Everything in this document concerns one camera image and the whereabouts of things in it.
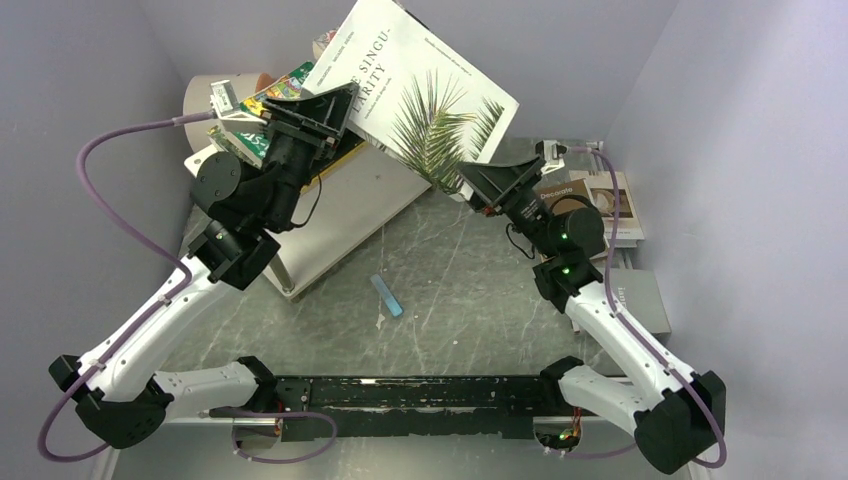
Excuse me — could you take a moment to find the brown cover book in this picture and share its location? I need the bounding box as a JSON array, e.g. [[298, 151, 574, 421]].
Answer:
[[535, 178, 613, 261]]

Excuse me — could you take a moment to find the floral Little Women book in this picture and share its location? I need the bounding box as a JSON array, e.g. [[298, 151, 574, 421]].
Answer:
[[312, 29, 337, 60]]

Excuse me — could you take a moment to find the grey laptop box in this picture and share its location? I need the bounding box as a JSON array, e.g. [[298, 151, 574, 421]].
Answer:
[[611, 268, 671, 344]]

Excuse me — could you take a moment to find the light blue glue stick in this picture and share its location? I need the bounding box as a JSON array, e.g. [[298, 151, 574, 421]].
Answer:
[[370, 274, 404, 318]]

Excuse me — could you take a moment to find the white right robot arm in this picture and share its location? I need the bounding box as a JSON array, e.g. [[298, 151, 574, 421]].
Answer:
[[456, 157, 728, 474]]

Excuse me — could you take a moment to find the white two-tier shelf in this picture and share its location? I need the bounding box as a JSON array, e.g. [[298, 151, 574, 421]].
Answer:
[[184, 142, 439, 298]]

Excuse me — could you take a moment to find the green 104-storey treehouse book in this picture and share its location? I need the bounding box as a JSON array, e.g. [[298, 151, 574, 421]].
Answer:
[[210, 60, 316, 167]]

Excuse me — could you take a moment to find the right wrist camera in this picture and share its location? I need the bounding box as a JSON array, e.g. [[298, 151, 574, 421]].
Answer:
[[535, 140, 569, 176]]

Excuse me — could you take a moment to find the white tape roll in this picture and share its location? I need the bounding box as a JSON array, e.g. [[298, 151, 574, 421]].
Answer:
[[183, 72, 276, 153]]

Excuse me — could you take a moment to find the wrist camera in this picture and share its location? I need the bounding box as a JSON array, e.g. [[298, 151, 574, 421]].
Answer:
[[535, 140, 569, 176], [209, 80, 267, 134]]

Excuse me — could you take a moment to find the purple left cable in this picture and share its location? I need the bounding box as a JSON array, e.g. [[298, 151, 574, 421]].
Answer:
[[36, 111, 339, 465]]

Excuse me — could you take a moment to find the white magazine with photo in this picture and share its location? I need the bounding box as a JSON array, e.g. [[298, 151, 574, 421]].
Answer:
[[569, 170, 645, 248]]

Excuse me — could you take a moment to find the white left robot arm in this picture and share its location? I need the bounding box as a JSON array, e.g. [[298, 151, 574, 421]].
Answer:
[[49, 81, 358, 449]]

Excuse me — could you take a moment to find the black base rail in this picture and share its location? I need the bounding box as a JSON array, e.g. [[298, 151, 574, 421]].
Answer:
[[209, 374, 604, 444]]

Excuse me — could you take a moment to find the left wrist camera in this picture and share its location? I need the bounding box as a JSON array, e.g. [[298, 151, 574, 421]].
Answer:
[[209, 80, 267, 134]]

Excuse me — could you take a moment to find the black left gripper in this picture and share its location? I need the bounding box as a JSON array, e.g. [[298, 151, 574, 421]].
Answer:
[[258, 82, 361, 229]]

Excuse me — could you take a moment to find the white palm leaf book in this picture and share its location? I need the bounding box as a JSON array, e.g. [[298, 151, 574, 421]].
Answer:
[[302, 1, 519, 201]]

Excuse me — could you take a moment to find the yellow Little Prince book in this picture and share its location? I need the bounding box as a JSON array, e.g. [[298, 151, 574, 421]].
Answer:
[[300, 137, 368, 195]]

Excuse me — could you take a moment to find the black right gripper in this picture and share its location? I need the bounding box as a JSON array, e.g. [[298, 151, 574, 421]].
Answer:
[[445, 154, 559, 259]]

